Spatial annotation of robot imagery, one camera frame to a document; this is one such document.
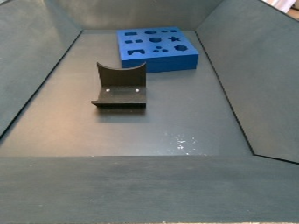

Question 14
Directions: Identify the black curved fixture stand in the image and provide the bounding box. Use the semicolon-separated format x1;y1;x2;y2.
91;64;147;108

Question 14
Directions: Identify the blue foam shape-sorter block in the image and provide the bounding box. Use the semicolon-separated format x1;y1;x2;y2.
117;27;201;73

